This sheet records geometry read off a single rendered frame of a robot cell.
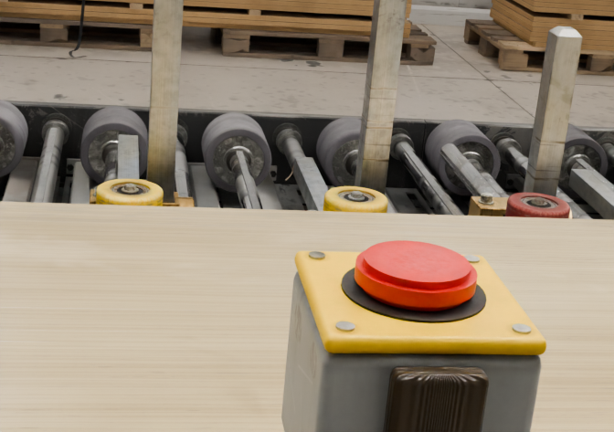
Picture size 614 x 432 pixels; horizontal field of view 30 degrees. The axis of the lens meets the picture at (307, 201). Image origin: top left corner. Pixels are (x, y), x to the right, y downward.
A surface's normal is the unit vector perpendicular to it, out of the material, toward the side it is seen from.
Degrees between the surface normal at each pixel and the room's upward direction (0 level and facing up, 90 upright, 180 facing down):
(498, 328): 0
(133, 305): 0
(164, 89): 90
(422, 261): 0
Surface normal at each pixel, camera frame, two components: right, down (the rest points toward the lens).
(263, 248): 0.08, -0.94
